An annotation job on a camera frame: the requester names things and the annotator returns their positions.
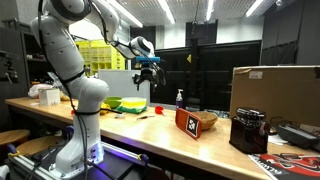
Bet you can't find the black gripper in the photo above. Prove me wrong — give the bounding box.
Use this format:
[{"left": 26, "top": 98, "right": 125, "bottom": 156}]
[{"left": 132, "top": 62, "right": 163, "bottom": 92}]

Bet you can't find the yellow lunchbox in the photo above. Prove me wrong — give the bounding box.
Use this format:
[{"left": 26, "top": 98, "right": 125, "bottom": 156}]
[{"left": 121, "top": 96, "right": 148, "bottom": 110}]

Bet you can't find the white whiteboard panel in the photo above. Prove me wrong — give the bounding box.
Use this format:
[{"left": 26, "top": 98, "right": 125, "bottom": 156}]
[{"left": 98, "top": 69, "right": 151, "bottom": 105}]

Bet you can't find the red measuring cup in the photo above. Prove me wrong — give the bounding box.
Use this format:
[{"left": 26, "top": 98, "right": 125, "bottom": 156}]
[{"left": 154, "top": 105, "right": 166, "bottom": 117}]

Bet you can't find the green wet wipes pack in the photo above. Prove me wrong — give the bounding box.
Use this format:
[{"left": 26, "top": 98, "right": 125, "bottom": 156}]
[{"left": 116, "top": 105, "right": 149, "bottom": 115}]

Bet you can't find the purple hand sanitizer bottle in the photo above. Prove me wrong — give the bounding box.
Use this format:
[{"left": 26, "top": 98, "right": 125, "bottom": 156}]
[{"left": 175, "top": 88, "right": 185, "bottom": 111}]

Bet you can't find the green plastic bowl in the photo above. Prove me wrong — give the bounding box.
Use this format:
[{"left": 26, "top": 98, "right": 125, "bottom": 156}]
[{"left": 104, "top": 96, "right": 123, "bottom": 110}]

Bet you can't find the yellow knitted cloth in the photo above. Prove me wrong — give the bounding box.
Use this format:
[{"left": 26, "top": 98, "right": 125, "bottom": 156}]
[{"left": 99, "top": 102, "right": 112, "bottom": 116}]

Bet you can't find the yellow storage drawer rack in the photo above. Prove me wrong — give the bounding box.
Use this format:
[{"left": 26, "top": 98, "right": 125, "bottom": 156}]
[{"left": 74, "top": 39, "right": 127, "bottom": 76}]

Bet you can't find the wicker basket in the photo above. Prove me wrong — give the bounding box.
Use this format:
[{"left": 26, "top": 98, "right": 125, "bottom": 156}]
[{"left": 192, "top": 110, "right": 219, "bottom": 131}]

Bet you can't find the blue bar clamp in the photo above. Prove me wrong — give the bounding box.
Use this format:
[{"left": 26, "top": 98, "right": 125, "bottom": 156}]
[
  {"left": 6, "top": 143, "right": 22, "bottom": 158},
  {"left": 136, "top": 153, "right": 150, "bottom": 167}
]

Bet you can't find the clear plastic bag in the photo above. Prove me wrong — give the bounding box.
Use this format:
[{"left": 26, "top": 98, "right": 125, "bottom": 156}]
[{"left": 46, "top": 71, "right": 65, "bottom": 90}]

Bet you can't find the white cardboard box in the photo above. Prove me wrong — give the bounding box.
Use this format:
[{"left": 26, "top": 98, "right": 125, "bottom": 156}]
[{"left": 38, "top": 87, "right": 61, "bottom": 107}]

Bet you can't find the white plastic bag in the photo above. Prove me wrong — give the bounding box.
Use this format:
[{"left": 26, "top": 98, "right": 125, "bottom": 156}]
[{"left": 27, "top": 83, "right": 54, "bottom": 100}]

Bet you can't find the dark shelving unit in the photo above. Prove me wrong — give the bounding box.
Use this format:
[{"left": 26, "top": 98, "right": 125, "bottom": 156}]
[{"left": 20, "top": 30, "right": 51, "bottom": 89}]

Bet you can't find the round wooden stool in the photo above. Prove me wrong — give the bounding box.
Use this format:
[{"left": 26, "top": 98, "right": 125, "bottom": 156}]
[
  {"left": 15, "top": 135, "right": 68, "bottom": 158},
  {"left": 0, "top": 129, "right": 31, "bottom": 148}
]

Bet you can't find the large cardboard box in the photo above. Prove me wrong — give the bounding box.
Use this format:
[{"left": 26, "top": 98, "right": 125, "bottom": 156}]
[{"left": 229, "top": 65, "right": 320, "bottom": 128}]

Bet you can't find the black electronic device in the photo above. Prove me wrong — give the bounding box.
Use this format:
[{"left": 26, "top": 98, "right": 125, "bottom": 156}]
[{"left": 275, "top": 123, "right": 320, "bottom": 150}]

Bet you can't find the red black magazine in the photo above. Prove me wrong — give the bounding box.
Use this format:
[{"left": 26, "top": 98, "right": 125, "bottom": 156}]
[{"left": 248, "top": 152, "right": 320, "bottom": 180}]

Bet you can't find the purple handled spoon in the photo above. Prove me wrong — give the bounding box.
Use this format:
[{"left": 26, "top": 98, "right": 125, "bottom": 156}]
[{"left": 136, "top": 114, "right": 156, "bottom": 121}]

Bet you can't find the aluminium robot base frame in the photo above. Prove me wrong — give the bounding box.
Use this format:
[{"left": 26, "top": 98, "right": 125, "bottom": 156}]
[{"left": 5, "top": 141, "right": 151, "bottom": 180}]

